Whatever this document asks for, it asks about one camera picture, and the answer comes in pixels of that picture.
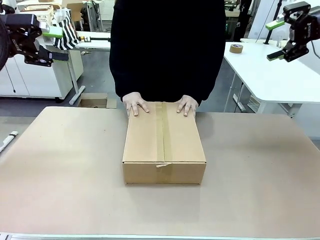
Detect brown packing tape roll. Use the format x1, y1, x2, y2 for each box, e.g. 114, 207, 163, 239
229, 43, 243, 54

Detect person's right forearm black sleeve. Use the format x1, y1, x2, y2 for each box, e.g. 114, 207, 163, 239
109, 57, 142, 101

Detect person's torso in black sweater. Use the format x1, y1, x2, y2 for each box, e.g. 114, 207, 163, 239
109, 0, 227, 107

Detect white tube with black band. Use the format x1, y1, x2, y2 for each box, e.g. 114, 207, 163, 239
0, 130, 19, 154

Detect brown table cover sheet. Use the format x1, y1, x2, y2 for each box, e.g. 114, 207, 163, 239
0, 106, 320, 237

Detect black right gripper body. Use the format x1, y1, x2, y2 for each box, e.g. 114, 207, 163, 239
282, 1, 320, 63

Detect person's left forearm black sleeve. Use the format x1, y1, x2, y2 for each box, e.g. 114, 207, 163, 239
184, 57, 225, 105

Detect black white striped bag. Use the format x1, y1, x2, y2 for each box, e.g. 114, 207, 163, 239
51, 7, 81, 51

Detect brown cardboard box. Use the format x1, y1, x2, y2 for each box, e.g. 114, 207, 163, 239
121, 101, 208, 186

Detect large white table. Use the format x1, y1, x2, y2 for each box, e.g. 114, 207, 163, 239
223, 37, 320, 119

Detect black stand with base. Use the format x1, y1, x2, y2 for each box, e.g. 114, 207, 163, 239
263, 24, 273, 46

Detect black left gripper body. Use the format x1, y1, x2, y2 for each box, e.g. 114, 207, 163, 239
4, 13, 53, 67

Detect brown packing tape strip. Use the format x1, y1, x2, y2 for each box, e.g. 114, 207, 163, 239
154, 101, 174, 184

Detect person's left hand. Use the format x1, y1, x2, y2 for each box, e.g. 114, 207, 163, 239
176, 94, 200, 118

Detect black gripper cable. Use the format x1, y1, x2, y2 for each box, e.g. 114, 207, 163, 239
310, 39, 320, 60

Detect white table with grey leg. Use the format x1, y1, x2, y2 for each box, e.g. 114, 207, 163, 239
67, 31, 111, 105

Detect black bar clamp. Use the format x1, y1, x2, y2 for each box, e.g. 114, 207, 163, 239
79, 36, 111, 44

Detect aluminium table edge rail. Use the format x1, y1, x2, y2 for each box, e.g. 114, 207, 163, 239
0, 233, 320, 240

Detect person's right hand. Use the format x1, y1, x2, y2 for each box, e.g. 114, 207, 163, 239
122, 91, 150, 118

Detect open cardboard box on floor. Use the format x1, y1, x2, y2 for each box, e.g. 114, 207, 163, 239
79, 92, 118, 109

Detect white cabinet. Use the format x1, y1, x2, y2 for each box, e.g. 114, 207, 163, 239
0, 48, 85, 100

